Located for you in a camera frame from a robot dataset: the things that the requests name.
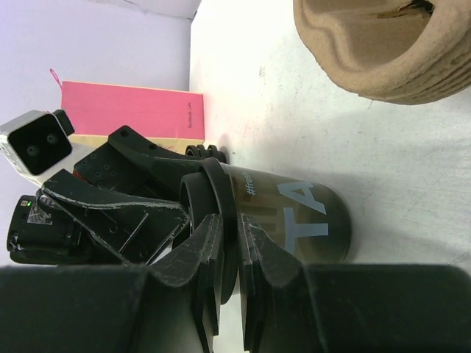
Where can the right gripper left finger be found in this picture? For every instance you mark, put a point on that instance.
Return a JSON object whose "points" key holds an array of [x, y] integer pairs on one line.
{"points": [[171, 306]]}

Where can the dark transparent coffee cup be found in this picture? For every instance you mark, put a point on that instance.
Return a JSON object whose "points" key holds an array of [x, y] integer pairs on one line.
{"points": [[307, 219]]}

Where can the pink and beige paper bag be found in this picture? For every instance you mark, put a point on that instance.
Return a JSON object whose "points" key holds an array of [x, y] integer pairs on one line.
{"points": [[172, 119]]}

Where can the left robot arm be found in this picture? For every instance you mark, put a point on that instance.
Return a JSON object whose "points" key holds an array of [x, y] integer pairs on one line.
{"points": [[41, 233]]}

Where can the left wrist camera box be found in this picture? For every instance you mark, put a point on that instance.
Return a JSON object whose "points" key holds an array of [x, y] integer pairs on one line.
{"points": [[36, 144]]}

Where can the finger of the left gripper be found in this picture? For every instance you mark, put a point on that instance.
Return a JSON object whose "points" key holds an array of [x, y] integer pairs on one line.
{"points": [[134, 229], [159, 162]]}

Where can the brown cardboard cup carrier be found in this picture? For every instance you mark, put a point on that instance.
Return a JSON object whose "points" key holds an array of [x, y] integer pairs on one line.
{"points": [[400, 52]]}

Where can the black cup lid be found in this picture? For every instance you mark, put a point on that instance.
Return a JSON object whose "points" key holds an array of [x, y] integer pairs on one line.
{"points": [[206, 152], [206, 193]]}

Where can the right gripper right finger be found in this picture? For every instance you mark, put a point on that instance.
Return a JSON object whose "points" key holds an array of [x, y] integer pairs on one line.
{"points": [[288, 306]]}

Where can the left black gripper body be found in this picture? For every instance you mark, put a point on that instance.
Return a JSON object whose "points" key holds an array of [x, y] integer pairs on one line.
{"points": [[106, 168]]}

